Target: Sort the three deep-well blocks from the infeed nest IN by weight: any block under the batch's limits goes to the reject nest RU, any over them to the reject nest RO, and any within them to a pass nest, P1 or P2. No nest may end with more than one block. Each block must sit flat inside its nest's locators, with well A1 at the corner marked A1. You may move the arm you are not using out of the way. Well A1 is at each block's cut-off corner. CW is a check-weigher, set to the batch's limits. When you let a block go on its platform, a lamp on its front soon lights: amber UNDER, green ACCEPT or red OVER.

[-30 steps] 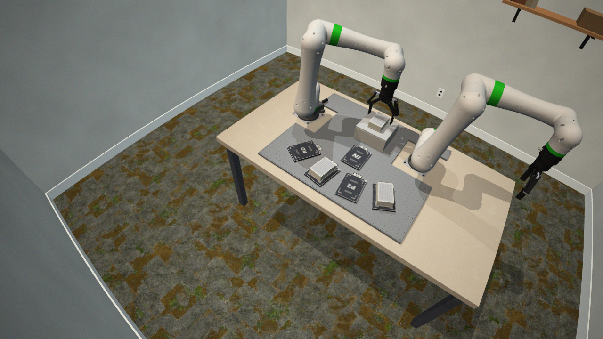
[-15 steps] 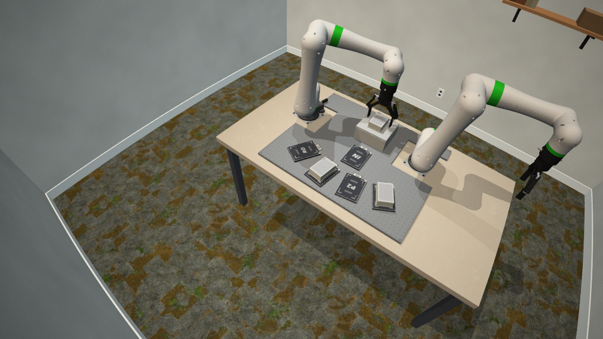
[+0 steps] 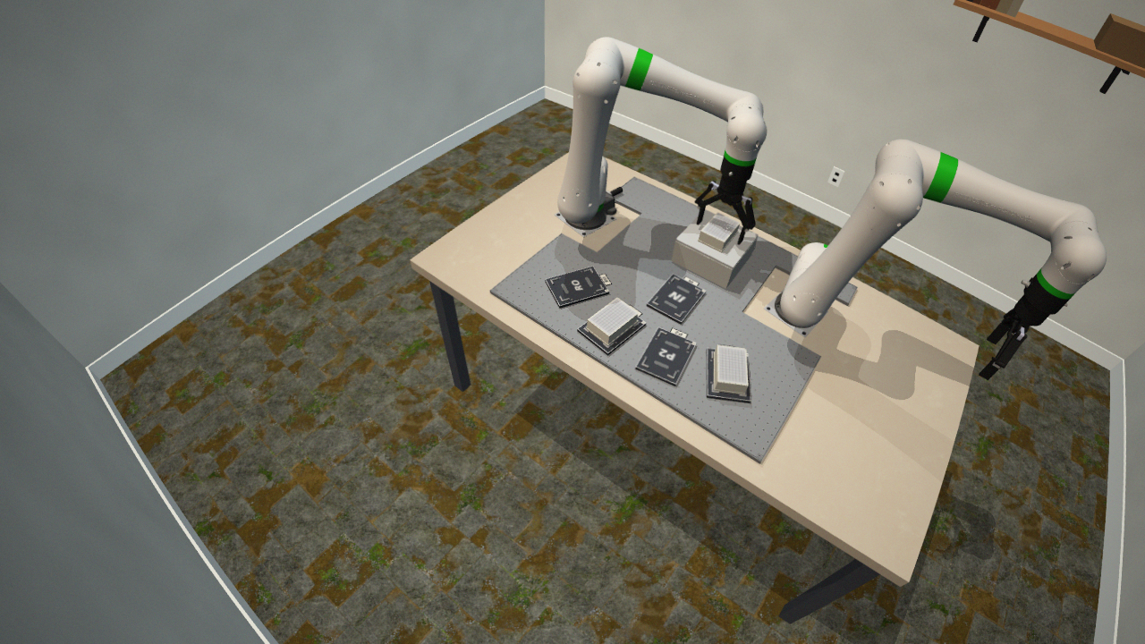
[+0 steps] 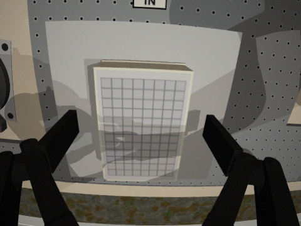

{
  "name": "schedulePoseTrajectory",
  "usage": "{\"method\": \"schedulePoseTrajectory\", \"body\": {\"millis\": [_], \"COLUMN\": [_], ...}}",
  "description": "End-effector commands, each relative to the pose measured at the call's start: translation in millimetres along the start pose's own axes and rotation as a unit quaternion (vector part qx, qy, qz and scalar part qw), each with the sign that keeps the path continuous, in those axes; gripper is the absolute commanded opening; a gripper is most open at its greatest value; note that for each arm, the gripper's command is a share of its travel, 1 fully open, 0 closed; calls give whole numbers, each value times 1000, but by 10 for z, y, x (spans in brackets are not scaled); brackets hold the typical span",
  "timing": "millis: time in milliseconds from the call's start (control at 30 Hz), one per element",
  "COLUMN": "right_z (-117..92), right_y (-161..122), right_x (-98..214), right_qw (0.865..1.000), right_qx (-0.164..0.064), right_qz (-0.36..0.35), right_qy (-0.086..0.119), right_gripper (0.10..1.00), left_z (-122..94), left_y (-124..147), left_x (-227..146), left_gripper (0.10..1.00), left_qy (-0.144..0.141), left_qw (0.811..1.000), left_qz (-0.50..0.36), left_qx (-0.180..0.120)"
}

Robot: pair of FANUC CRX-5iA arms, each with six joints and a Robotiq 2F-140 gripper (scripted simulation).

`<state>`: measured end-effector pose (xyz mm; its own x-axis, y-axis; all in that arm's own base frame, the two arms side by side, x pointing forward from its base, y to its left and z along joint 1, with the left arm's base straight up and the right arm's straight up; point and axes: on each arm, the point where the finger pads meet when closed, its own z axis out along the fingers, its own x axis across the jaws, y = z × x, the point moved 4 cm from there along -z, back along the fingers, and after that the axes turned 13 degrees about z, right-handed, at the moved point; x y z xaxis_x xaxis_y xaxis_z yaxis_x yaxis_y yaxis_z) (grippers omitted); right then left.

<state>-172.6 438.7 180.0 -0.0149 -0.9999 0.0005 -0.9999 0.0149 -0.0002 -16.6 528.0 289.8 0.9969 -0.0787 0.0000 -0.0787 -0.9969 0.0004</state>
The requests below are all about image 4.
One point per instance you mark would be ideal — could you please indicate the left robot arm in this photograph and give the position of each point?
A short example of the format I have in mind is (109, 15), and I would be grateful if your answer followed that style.
(4, 92)

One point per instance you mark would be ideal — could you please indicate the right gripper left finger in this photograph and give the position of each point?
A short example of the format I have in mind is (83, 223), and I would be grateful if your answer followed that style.
(41, 158)

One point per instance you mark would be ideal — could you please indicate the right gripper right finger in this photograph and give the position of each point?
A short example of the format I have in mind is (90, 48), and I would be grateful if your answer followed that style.
(274, 204)

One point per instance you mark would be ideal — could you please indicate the beige label plate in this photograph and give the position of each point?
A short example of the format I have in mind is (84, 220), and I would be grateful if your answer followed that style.
(152, 4)

